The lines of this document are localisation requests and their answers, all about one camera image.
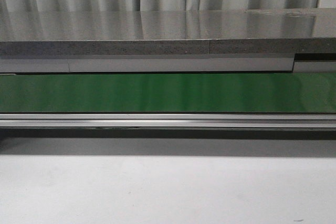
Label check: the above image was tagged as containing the green conveyor belt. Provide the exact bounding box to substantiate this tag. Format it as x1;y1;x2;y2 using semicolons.
1;73;335;113

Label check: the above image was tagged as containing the grey stone counter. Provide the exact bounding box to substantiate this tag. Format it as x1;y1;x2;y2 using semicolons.
1;8;335;74

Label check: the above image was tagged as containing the aluminium conveyor frame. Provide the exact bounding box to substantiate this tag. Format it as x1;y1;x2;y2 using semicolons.
1;111;335;138

